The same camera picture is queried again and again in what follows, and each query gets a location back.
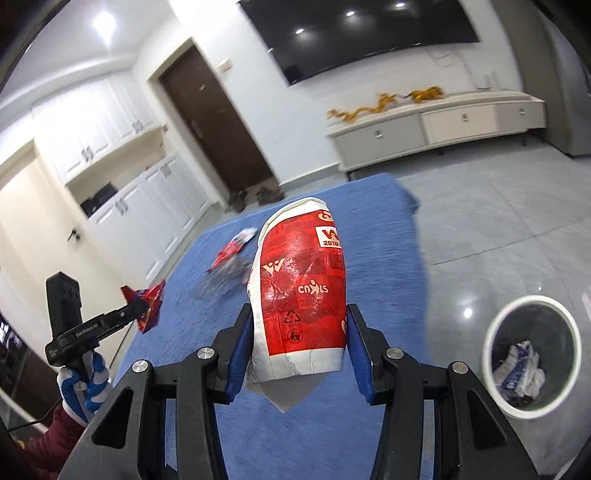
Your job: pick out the cream interior door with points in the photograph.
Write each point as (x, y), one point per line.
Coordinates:
(37, 221)

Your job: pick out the grey double-door refrigerator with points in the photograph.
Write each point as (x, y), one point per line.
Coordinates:
(563, 92)

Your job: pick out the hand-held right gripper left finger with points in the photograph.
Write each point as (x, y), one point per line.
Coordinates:
(236, 364)

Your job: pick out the blue fluffy blanket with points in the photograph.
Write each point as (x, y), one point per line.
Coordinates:
(369, 258)

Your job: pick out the white base cabinets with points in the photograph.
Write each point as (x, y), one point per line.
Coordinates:
(152, 217)

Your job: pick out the black bag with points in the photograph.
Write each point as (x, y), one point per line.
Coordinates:
(98, 199)

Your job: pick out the red packet with white label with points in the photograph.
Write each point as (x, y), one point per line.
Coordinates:
(228, 254)

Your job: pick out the white wall cabinets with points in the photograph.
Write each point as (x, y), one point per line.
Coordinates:
(92, 129)

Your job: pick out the person's left hand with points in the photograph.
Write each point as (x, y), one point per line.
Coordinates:
(92, 392)

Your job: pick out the golden dragon figurine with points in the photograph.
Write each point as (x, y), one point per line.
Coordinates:
(360, 110)

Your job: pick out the white rimmed trash bin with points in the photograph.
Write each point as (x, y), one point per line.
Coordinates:
(554, 332)

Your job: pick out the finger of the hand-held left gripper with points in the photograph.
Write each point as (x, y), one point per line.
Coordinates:
(134, 310)

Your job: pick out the wall light switch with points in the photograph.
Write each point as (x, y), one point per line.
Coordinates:
(225, 65)

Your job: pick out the dark brown entrance door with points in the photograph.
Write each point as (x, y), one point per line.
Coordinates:
(217, 120)

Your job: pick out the white bottle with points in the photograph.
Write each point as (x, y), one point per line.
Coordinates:
(488, 81)

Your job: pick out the person's left forearm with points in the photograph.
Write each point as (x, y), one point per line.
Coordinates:
(51, 443)

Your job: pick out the white grey television stand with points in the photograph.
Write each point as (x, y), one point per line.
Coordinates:
(383, 138)

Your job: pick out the red paper cup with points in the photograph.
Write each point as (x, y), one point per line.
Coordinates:
(300, 286)

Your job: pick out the black wall television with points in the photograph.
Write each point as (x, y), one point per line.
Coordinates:
(360, 32)

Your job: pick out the golden tiger figurine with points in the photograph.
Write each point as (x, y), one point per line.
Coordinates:
(425, 94)

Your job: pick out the dark red snack wrapper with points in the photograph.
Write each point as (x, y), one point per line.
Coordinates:
(150, 309)

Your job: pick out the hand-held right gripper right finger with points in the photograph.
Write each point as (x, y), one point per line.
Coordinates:
(358, 364)

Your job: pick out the crumpled white wrapper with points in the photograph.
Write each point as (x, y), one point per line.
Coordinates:
(521, 369)

